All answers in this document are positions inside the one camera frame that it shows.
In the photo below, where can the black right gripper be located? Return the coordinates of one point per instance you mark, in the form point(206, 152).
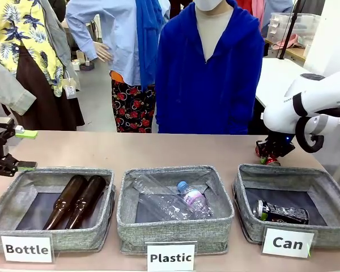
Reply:
point(279, 144)

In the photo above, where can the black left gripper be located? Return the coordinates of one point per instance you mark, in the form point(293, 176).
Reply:
point(0, 147)

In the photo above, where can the crushed red drink can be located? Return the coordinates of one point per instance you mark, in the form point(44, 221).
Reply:
point(272, 161)

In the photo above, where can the crushed black drink can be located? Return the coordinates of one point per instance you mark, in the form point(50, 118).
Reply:
point(283, 213)

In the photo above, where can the brown glass bottle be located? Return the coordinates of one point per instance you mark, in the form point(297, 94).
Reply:
point(86, 201)
point(65, 202)

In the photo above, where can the small blue-capped plastic bottle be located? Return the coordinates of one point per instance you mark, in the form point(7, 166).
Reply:
point(195, 199)

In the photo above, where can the large clear plastic bottle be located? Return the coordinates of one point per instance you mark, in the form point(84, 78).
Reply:
point(161, 198)

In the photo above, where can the grey fabric basket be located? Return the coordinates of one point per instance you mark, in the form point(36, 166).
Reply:
point(289, 175)
point(73, 235)
point(173, 229)

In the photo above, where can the white Can label sign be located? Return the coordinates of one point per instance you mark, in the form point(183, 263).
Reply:
point(287, 243)

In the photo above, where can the brown skirt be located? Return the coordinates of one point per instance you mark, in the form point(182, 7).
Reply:
point(45, 96)

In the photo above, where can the grey jacket sleeve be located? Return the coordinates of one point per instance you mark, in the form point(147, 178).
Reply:
point(5, 88)

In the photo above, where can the paper price tag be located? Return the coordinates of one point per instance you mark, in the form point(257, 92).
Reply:
point(70, 90)

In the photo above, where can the white side table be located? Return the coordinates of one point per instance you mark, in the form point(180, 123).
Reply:
point(277, 76)

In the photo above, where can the person in blue hoodie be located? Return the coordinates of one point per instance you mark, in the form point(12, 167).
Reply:
point(204, 85)

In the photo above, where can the white Bottle label sign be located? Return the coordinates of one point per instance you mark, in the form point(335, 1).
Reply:
point(27, 249)

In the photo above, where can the black round stand base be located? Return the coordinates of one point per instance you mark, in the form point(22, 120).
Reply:
point(87, 65)

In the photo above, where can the black red floral skirt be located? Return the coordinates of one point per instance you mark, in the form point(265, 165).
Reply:
point(130, 105)

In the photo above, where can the orange undershirt hem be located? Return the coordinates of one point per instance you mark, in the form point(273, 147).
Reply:
point(116, 76)

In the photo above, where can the yellow floral shirt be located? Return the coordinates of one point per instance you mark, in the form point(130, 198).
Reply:
point(14, 31)

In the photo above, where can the grey cardigan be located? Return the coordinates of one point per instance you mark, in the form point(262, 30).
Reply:
point(55, 34)

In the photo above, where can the pink cloth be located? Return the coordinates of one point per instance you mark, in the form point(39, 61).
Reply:
point(294, 40)

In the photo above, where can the beige mannequin hand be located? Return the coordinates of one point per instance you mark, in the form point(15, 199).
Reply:
point(105, 53)

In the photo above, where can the black stand pole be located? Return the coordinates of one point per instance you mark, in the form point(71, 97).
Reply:
point(290, 31)

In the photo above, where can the white Plastic label sign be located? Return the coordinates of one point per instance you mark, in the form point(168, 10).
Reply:
point(170, 257)

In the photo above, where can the clear plastic storage boxes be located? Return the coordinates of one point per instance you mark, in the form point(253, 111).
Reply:
point(300, 24)

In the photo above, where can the light blue shirt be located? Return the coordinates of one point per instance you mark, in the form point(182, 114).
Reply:
point(119, 42)

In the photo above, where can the pink hanging garment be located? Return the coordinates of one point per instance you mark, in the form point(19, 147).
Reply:
point(253, 11)

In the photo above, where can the blue scarf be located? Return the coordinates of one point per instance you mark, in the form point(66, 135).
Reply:
point(148, 42)

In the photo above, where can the white face mask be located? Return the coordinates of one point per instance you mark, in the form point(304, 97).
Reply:
point(209, 4)

